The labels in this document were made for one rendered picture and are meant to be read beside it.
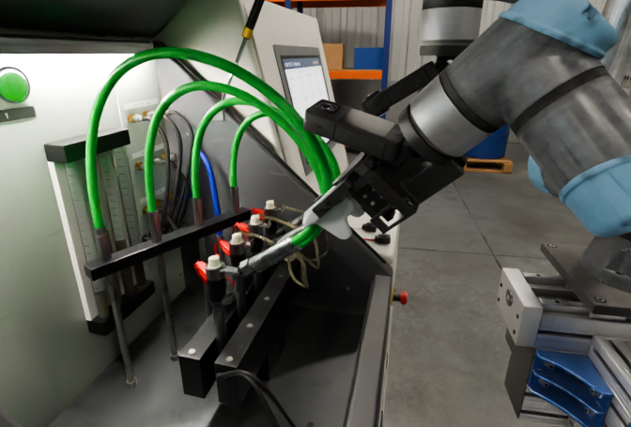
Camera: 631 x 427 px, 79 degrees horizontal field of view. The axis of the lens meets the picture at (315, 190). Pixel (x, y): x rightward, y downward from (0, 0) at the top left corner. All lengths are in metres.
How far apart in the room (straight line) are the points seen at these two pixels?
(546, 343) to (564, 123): 0.60
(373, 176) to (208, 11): 0.61
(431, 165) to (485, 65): 0.11
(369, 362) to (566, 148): 0.47
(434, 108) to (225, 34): 0.62
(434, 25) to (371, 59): 5.20
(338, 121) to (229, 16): 0.53
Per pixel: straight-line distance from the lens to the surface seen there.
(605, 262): 0.86
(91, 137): 0.64
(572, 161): 0.33
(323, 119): 0.41
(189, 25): 0.94
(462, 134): 0.37
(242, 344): 0.67
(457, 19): 0.54
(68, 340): 0.84
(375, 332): 0.74
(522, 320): 0.83
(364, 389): 0.65
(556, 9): 0.34
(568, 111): 0.33
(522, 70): 0.34
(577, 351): 0.90
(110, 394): 0.88
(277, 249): 0.54
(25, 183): 0.72
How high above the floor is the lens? 1.42
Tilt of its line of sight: 20 degrees down
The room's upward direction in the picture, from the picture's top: straight up
